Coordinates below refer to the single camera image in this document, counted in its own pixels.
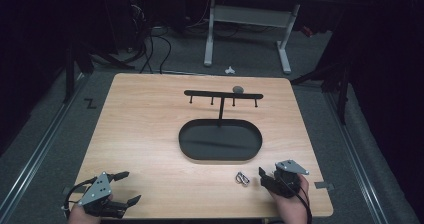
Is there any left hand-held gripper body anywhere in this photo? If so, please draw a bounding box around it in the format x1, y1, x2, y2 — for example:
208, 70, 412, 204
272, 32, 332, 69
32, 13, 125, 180
77, 171, 129, 219

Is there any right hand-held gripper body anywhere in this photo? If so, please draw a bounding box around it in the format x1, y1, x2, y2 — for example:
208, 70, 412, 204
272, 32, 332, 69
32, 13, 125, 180
271, 159, 310, 199

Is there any small metal key ring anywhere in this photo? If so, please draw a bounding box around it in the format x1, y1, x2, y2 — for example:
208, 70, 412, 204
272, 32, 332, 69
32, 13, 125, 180
234, 171, 251, 187

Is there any black hook rack with tray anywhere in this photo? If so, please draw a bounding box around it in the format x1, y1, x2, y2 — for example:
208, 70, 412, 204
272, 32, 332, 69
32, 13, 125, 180
178, 89, 264, 162

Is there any person's right hand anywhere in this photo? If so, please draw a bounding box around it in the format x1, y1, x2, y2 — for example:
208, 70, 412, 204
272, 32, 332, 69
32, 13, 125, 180
266, 173, 313, 224

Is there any person's left hand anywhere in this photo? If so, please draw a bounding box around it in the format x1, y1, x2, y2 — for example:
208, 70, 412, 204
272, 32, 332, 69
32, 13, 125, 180
67, 193, 114, 224

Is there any black metal stand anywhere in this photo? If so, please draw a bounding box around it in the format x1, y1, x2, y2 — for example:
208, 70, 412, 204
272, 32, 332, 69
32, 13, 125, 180
63, 40, 96, 104
291, 60, 351, 125

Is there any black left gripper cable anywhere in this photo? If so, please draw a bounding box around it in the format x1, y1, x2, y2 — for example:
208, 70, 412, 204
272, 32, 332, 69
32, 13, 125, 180
61, 178, 99, 220

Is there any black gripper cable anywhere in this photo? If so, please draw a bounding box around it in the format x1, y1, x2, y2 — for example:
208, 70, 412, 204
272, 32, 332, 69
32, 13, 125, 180
278, 175, 314, 224
61, 178, 99, 220

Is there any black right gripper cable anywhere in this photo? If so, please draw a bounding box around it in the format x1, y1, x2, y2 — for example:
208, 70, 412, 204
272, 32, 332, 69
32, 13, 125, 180
278, 175, 314, 224

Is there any metal floor rail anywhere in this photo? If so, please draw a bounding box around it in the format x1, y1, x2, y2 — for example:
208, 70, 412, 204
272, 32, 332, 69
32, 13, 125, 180
0, 72, 91, 218
324, 90, 389, 224

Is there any black floor cable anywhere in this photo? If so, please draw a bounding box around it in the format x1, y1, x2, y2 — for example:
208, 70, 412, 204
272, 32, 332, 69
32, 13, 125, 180
139, 33, 155, 74
158, 34, 173, 75

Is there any white frame desk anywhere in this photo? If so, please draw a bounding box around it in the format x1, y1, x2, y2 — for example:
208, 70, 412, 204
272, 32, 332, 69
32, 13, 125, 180
203, 0, 344, 75

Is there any bundle of dark cables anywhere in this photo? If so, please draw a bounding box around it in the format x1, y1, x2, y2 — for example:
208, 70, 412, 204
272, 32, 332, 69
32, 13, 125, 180
128, 0, 152, 62

